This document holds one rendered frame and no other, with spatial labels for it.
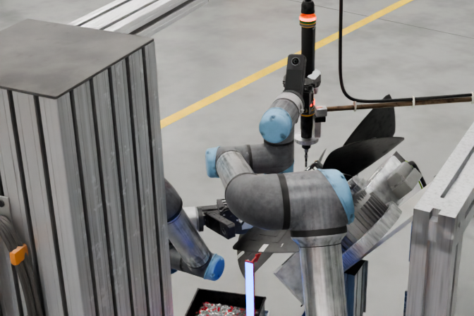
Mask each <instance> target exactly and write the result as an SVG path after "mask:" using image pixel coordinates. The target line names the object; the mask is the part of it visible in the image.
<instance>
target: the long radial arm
mask: <svg viewBox="0 0 474 316"><path fill-rule="evenodd" d="M400 164H401V162H400V161H399V160H398V159H397V158H396V157H395V156H390V158H388V159H387V160H386V161H385V162H384V163H382V164H381V165H380V166H379V167H378V168H377V169H376V170H375V172H374V173H373V174H372V175H371V177H369V179H368V180H367V181H366V182H365V184H364V185H363V186H362V187H361V189H360V190H362V189H365V190H366V192H367V194H370V193H371V192H374V193H375V194H376V195H377V196H378V197H379V198H380V199H381V200H382V201H383V203H384V204H387V203H388V202H391V201H393V202H394V203H395V204H396V205H397V206H399V204H400V203H401V201H402V200H403V199H404V198H405V196H404V197H403V198H401V199H398V198H397V197H396V196H395V194H393V193H392V189H391V188H390V187H389V184H388V183H387V179H388V177H389V176H390V175H391V173H392V172H393V171H394V169H395V168H396V167H398V166H399V165H400ZM360 190H359V191H360Z"/></svg>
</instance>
